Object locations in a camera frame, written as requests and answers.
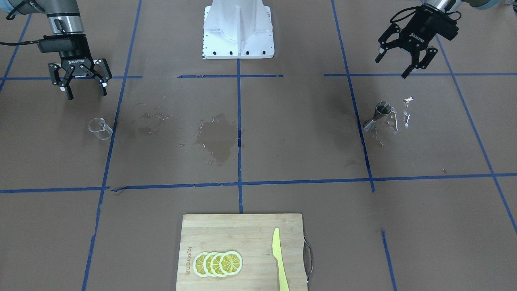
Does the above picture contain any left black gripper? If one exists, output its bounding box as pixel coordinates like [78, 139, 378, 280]
[375, 11, 438, 79]

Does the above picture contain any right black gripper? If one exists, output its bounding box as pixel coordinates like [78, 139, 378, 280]
[48, 34, 112, 101]

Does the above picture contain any clear glass measuring cup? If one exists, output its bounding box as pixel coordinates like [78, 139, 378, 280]
[88, 118, 113, 140]

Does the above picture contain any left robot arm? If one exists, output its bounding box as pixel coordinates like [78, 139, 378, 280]
[375, 0, 499, 79]

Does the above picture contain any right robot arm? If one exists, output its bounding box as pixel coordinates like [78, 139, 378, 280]
[1, 0, 112, 100]

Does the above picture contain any lemon slice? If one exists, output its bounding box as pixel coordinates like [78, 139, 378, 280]
[194, 252, 209, 278]
[219, 251, 243, 276]
[203, 252, 218, 277]
[209, 253, 227, 278]

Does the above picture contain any bamboo cutting board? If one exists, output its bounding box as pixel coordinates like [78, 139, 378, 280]
[175, 213, 308, 291]

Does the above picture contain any lemon slice top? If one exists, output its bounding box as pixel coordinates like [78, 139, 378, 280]
[219, 251, 243, 276]

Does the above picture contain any yellow plastic knife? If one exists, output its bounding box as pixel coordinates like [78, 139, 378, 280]
[272, 227, 290, 291]

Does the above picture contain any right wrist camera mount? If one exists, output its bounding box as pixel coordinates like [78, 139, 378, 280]
[37, 34, 89, 53]

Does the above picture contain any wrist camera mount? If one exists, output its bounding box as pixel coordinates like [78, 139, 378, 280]
[420, 5, 459, 41]
[37, 34, 89, 53]

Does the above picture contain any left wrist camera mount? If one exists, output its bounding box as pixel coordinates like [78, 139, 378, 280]
[420, 5, 459, 41]

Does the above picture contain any black camera cable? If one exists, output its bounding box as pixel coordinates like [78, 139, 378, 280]
[390, 4, 461, 25]
[0, 0, 65, 46]

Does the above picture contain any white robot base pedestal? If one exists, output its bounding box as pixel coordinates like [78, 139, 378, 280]
[202, 0, 275, 59]

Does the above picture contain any metal cutting board handle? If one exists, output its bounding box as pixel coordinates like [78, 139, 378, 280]
[303, 236, 314, 284]

